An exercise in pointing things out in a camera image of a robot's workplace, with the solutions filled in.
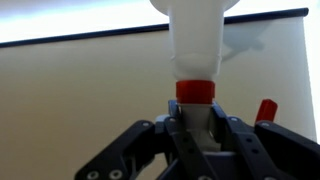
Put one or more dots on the white spray bottle red trigger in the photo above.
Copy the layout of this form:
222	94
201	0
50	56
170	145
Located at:
195	50

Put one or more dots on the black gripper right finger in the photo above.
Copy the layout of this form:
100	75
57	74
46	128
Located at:
276	153

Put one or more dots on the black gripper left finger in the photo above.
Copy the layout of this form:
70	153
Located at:
133	153

